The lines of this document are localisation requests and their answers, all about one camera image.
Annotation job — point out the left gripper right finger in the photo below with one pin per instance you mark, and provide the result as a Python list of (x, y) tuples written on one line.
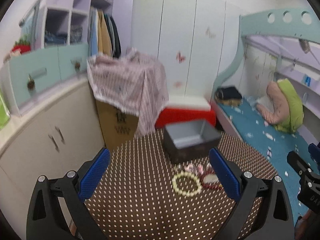
[(274, 218)]

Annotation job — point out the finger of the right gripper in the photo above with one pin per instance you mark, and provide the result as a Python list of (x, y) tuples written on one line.
[(314, 151), (299, 165)]

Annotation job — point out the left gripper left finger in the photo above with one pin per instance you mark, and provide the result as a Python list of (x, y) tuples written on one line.
[(45, 217)]

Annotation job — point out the white jade pendant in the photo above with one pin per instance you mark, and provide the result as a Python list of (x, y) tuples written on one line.
[(210, 179)]

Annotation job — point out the pink charm jewelry cluster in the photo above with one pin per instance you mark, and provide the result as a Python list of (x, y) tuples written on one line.
[(198, 169)]

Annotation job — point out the green pillow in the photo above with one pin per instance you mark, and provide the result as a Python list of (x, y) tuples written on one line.
[(295, 118)]

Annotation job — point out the blue patterned bed mattress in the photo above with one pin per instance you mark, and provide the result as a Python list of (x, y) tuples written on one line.
[(274, 145)]

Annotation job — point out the pink blanket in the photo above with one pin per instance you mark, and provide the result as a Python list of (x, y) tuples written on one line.
[(281, 110)]

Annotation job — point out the beige cabinet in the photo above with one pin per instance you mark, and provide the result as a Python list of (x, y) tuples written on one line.
[(59, 139)]

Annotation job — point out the brown polka dot tablecloth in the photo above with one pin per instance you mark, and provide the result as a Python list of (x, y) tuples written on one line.
[(135, 198)]

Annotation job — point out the dark folded clothes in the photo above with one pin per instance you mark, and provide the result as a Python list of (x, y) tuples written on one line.
[(228, 93)]

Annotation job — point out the dark metal tin box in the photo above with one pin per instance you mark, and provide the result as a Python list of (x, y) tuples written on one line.
[(190, 140)]

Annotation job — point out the brown cardboard box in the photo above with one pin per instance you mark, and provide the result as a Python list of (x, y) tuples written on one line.
[(117, 127)]

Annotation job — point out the red ottoman with white top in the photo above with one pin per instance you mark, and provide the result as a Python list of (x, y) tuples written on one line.
[(186, 108)]

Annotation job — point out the teal drawer unit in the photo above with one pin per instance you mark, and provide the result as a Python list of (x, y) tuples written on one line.
[(27, 79)]

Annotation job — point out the white wardrobe doors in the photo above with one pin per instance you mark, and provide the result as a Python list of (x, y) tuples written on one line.
[(195, 40)]

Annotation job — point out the pink checkered cloth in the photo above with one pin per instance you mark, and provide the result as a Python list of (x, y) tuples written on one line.
[(136, 84)]

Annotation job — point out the red flower pot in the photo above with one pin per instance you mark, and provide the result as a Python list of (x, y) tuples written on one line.
[(22, 45)]

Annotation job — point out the hanging clothes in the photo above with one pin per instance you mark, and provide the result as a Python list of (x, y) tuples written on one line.
[(103, 34)]

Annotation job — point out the lilac open shelf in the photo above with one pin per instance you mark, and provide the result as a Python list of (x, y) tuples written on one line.
[(58, 16)]

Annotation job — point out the teal bunk bed frame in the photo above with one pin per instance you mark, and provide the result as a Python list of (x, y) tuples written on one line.
[(279, 40)]

